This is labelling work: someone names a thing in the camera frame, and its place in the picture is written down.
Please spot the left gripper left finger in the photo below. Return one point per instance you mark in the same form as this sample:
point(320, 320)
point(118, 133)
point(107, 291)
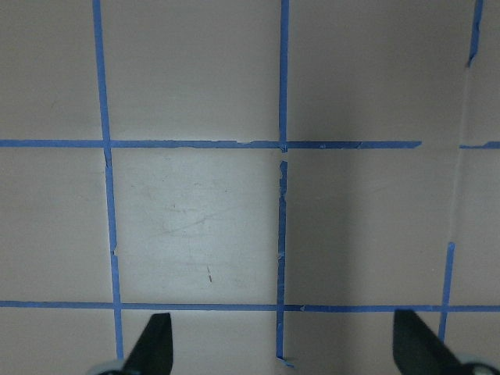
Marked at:
point(153, 351)

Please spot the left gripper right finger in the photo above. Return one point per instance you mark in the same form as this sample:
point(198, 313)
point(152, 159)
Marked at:
point(417, 349)

